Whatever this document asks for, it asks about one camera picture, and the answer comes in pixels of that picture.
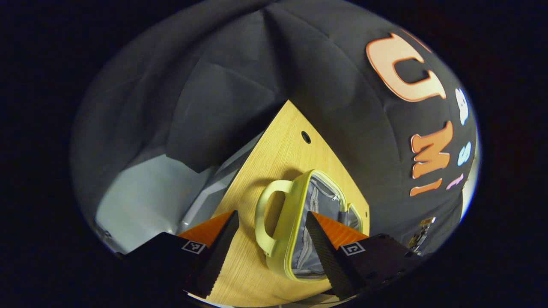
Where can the grey table frame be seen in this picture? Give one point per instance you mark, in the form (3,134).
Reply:
(209,196)

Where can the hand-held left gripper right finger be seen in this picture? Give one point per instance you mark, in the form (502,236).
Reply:
(327,261)

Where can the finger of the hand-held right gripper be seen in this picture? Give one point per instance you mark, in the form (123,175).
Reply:
(428,221)

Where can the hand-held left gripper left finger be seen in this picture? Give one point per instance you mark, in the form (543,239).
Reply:
(218,256)

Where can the pale yellow suitcase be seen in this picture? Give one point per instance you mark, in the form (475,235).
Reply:
(282,231)

